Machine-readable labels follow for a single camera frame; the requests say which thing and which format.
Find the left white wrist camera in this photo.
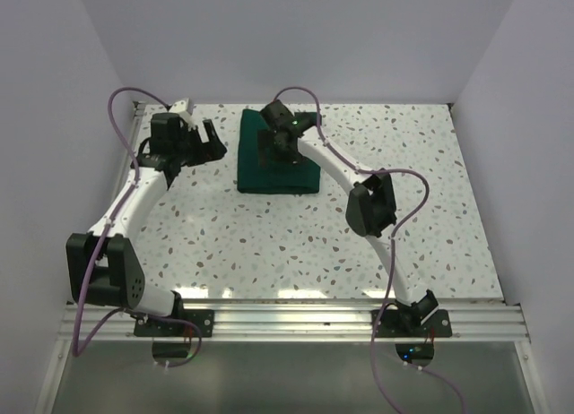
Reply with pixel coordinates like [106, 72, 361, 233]
[169, 99, 196, 127]

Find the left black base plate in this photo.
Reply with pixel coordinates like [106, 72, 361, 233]
[134, 309, 215, 338]

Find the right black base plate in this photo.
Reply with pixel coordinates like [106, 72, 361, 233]
[370, 309, 453, 339]

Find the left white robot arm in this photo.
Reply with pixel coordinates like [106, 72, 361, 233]
[65, 111, 227, 336]

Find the dark green surgical cloth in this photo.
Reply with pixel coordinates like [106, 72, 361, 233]
[237, 109, 321, 194]

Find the aluminium front rail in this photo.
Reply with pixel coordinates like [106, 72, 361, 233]
[57, 300, 533, 343]

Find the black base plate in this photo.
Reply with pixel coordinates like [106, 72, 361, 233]
[370, 309, 453, 339]
[134, 309, 215, 338]

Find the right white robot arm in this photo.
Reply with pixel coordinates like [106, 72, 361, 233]
[257, 99, 439, 336]

